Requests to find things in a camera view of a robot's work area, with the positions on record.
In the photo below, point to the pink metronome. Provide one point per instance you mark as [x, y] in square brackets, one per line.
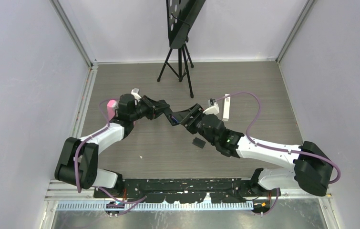
[111, 109]

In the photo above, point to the white remote control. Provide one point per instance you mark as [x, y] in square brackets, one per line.
[226, 109]

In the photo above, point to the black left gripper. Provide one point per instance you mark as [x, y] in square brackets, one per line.
[154, 108]

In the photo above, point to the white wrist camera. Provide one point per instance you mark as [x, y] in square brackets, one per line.
[213, 107]
[135, 93]

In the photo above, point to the black music stand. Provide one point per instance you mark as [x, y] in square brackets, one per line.
[181, 15]

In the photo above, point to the black remote battery cover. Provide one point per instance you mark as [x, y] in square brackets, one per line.
[199, 142]

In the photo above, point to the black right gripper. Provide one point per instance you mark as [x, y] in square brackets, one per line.
[184, 117]

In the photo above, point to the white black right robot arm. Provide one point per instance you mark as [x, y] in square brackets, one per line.
[306, 166]

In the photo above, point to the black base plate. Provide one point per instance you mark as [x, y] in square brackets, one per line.
[190, 190]

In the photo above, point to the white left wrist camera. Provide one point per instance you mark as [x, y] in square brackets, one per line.
[135, 93]

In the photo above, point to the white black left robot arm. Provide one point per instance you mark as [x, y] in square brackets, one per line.
[78, 161]

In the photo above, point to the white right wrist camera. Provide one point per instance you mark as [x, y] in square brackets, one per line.
[213, 107]

